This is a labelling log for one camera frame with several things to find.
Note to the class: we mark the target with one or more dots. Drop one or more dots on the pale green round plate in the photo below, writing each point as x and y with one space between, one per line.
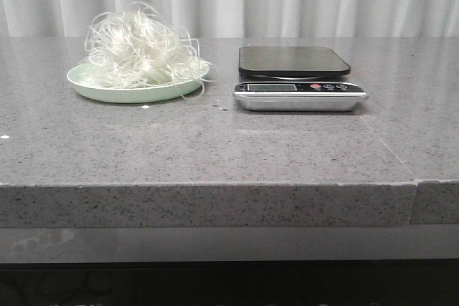
79 77

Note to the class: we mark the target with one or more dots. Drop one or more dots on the white vermicelli noodle bundle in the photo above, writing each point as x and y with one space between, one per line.
135 49

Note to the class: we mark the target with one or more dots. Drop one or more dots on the black silver kitchen scale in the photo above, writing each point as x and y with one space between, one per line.
295 79

